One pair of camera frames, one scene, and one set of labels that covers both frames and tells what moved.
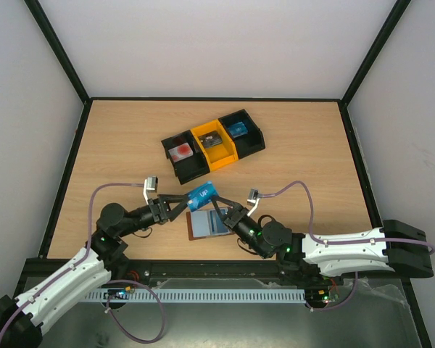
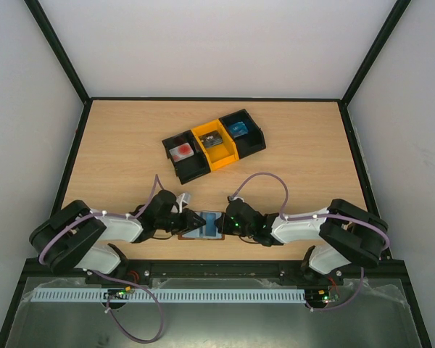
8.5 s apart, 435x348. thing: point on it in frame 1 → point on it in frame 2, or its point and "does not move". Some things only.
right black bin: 248,137 does not move
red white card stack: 180,152 does not move
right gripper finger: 225,219 → 219,223
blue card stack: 238,130 does not move
